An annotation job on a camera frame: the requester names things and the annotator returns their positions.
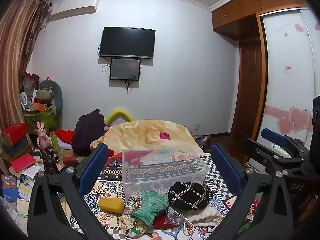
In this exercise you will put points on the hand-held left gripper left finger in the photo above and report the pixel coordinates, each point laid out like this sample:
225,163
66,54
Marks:
93,170

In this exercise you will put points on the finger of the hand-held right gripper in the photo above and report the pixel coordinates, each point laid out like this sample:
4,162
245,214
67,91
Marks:
255,147
273,136

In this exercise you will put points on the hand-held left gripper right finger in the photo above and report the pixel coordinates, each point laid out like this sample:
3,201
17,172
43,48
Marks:
226,170

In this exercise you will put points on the yellow sponge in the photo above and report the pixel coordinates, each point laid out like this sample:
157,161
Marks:
111,205

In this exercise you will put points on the white knit cloth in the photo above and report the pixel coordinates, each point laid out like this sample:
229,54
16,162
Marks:
207,216

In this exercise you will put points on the clear plastic storage box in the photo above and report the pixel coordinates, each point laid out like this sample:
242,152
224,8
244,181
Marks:
162,177

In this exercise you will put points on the green knit glove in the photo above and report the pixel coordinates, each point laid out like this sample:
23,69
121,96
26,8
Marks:
150,205

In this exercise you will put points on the red cloth piece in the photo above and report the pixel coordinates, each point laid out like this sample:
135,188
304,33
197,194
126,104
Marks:
160,222

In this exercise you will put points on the colourful printed quilt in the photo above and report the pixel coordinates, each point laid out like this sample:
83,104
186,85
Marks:
113,158

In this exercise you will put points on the red cylinder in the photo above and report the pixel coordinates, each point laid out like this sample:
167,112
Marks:
70,160

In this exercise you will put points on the patterned patchwork bed sheet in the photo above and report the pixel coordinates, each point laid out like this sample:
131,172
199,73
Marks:
107,192

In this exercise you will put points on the dark purple bag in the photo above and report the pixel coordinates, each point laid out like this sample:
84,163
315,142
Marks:
203,142

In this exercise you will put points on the purple cloth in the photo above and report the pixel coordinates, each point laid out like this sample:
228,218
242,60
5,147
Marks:
65,145

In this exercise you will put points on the dark purple garment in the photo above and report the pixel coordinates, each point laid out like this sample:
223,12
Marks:
87,132

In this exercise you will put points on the black flashlight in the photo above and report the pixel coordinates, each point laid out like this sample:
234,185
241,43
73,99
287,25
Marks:
52,154

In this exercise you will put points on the red garment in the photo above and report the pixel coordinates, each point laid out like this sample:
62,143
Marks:
65,136

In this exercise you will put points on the green bottle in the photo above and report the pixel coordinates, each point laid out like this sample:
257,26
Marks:
54,142

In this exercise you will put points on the yellow fleece blanket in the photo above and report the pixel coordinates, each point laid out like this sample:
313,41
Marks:
140,135

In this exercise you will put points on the pink rabbit figurine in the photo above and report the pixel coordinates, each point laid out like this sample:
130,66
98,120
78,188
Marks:
43,137

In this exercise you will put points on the yellow foam tube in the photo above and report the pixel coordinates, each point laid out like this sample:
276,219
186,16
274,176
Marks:
117,113

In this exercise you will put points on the brown wooden door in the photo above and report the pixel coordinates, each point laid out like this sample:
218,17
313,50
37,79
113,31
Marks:
250,80

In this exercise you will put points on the pile of papers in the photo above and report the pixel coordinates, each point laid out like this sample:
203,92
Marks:
27,180

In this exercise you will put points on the red and white paper label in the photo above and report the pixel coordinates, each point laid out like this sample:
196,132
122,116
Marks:
288,69

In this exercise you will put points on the green storage bag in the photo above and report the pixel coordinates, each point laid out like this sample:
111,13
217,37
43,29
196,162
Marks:
42,121

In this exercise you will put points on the red book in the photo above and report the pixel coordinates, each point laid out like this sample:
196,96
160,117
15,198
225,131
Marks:
22,162

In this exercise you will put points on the dark grey box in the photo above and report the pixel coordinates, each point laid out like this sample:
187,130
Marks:
17,146

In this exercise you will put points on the orange box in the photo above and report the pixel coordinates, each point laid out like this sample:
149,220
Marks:
40,107

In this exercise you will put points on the blue booklet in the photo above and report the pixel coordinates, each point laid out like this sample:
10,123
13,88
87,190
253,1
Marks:
10,187

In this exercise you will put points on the red box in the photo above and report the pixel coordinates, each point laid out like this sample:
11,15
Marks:
15,132

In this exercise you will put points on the grey-green plush toy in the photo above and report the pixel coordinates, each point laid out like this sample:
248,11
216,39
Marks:
48,92

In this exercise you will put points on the white heart-print sliding door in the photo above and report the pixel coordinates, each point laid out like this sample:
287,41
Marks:
315,55
282,42

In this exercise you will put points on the white handheld fan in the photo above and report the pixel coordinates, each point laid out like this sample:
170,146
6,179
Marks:
23,100

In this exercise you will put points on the red plastic bag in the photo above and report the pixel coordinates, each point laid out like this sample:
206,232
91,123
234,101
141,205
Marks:
28,81

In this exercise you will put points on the wooden overhead wardrobe cabinet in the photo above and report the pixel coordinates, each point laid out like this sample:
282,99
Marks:
237,15

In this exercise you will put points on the brown striped curtain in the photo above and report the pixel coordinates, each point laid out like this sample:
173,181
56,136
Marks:
17,55

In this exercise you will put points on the small black wall monitor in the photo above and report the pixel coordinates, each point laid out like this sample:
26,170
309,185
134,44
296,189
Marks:
125,68

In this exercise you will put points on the black wall television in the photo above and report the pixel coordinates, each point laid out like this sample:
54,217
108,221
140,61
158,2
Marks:
127,42

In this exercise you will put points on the white wall air conditioner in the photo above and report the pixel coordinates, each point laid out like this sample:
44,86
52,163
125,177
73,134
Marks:
75,6

